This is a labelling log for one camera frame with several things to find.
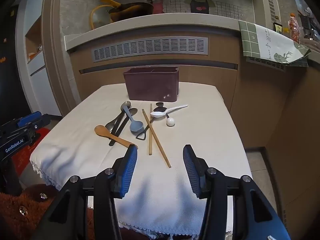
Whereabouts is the brown fuzzy clothing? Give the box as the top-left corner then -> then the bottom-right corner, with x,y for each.
0,184 -> 95,240

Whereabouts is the wooden spoon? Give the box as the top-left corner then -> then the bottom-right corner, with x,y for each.
94,125 -> 138,148

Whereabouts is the long grey vent grille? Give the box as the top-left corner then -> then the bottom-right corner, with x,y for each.
92,37 -> 209,63

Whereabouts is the white shelf cabinet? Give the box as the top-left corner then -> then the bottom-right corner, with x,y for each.
15,12 -> 63,117

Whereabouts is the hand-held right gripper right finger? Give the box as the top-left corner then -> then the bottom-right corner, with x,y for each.
182,144 -> 292,240

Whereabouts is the orange plastic bottle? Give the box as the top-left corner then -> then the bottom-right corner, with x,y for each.
288,13 -> 300,43

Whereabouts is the white plastic spoon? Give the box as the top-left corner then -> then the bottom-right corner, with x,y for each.
150,104 -> 188,117

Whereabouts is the dark pot with yellow handle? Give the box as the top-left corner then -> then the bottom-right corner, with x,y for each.
99,0 -> 153,22

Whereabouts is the dark steel utensil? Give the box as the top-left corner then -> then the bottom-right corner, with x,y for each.
115,116 -> 130,138

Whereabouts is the small grey vent grille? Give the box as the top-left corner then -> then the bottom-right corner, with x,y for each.
246,56 -> 287,72

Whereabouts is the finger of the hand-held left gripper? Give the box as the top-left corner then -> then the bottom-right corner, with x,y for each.
31,114 -> 52,137
17,111 -> 42,128

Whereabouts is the white tablecloth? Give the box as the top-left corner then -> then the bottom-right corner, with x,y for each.
30,82 -> 252,238

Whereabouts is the green checked cloth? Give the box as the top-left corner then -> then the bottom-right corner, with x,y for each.
238,21 -> 312,67

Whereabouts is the black spoon with white ball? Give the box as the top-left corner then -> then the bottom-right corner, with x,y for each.
153,102 -> 175,127

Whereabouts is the glass lid with yellow rim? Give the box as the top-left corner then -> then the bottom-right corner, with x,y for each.
90,4 -> 118,30

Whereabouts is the dish rack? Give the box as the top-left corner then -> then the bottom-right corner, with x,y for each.
300,7 -> 320,48

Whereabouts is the steel spoon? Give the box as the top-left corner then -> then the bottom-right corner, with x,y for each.
105,101 -> 132,131

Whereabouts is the wooden chopstick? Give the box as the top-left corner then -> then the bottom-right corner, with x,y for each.
142,109 -> 172,168
148,103 -> 153,155

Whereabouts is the brown spoon with black handle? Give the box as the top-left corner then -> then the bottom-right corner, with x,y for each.
109,107 -> 138,147

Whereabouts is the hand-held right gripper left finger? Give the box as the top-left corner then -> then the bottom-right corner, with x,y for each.
30,145 -> 138,240

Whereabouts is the maroon plastic utensil holder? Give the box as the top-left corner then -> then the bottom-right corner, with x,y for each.
123,67 -> 180,102

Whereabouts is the wooden kitchen counter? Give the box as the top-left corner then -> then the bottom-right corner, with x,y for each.
64,14 -> 320,230

